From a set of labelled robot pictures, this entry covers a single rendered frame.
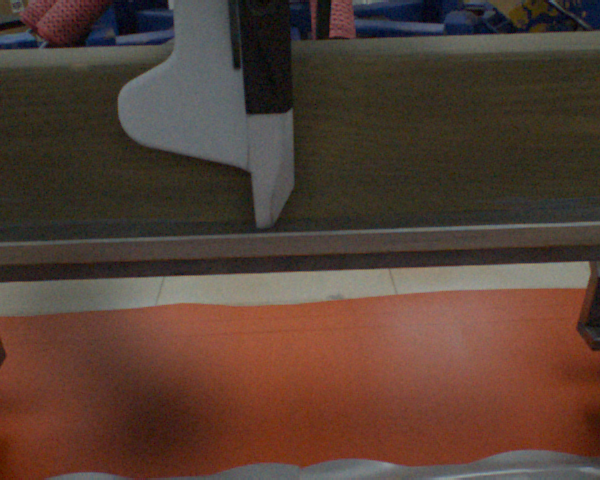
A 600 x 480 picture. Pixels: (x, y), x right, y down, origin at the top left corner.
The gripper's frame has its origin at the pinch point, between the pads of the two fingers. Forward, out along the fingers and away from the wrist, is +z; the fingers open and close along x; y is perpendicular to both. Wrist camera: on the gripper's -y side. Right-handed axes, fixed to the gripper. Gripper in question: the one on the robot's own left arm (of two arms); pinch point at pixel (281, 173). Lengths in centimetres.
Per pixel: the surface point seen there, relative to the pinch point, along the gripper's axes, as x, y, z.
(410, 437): 2.5, -5.9, 13.5
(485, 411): 1.1, -10.2, 13.5
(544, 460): 4.4, -11.9, 13.3
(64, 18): -58, 28, 2
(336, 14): -46.2, -6.6, 0.9
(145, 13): -96, 26, 7
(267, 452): 3.0, 1.3, 13.5
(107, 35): -62, 24, 5
